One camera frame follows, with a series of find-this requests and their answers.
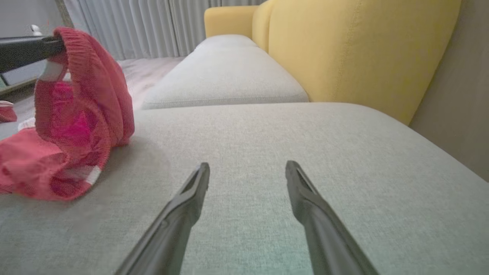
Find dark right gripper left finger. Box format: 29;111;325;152
115;162;210;275

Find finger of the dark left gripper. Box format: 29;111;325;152
0;36;66;74

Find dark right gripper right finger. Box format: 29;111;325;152
285;160;379;275

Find red jersey with white sleeves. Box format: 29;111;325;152
0;100;18;123

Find red shorts with white stripe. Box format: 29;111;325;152
0;26;135;202

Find large grey sofa seat cushion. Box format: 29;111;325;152
0;102;489;275

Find light grey pleated curtain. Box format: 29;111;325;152
63;0;268;61

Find small grey sofa seat cushion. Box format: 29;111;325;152
141;34;310;110

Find yellow sofa backrest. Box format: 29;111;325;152
204;0;461;125

